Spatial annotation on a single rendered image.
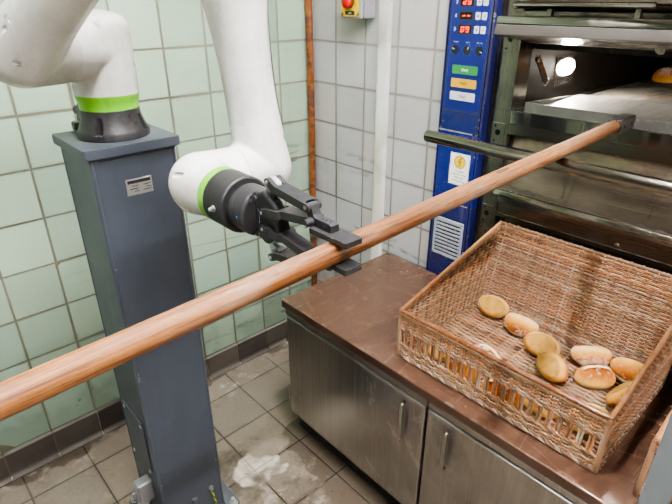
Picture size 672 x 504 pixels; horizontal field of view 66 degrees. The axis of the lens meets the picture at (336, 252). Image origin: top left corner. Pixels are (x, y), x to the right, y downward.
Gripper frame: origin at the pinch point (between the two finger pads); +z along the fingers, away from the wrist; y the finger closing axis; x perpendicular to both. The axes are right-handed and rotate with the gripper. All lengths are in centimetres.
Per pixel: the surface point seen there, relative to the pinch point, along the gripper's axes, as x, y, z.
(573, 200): -98, 21, -9
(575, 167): -62, 1, 3
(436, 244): -96, 49, -52
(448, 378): -50, 57, -12
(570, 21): -85, -25, -14
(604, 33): -85, -23, -6
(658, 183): -62, 1, 19
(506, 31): -85, -22, -29
